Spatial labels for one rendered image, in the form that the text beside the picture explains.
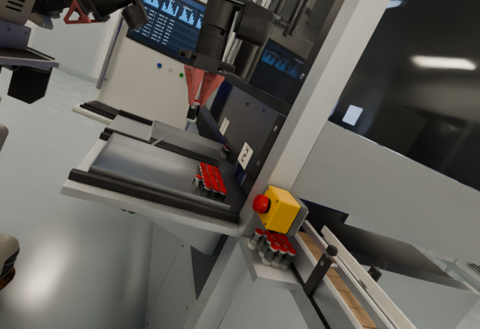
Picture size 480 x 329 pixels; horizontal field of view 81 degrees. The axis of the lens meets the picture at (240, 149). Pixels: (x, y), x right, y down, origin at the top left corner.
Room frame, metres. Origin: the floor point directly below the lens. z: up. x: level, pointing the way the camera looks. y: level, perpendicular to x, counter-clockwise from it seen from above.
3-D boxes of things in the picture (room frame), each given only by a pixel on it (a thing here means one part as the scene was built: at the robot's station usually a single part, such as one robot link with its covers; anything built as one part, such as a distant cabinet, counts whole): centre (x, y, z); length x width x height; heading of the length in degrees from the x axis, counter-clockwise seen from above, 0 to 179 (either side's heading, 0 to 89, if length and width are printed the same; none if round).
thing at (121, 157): (0.73, 0.16, 0.90); 0.34 x 0.26 x 0.04; 110
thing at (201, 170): (0.77, 0.06, 0.90); 0.18 x 0.02 x 0.05; 20
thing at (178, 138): (1.09, 0.18, 0.90); 0.34 x 0.26 x 0.04; 111
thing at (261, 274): (0.58, -0.18, 0.87); 0.14 x 0.13 x 0.02; 111
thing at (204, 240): (0.67, 0.11, 0.79); 0.34 x 0.03 x 0.13; 111
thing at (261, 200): (0.56, -0.09, 0.99); 0.04 x 0.04 x 0.04; 21
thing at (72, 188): (0.91, 0.19, 0.87); 0.70 x 0.48 x 0.02; 21
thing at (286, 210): (0.58, -0.14, 0.99); 0.08 x 0.07 x 0.07; 111
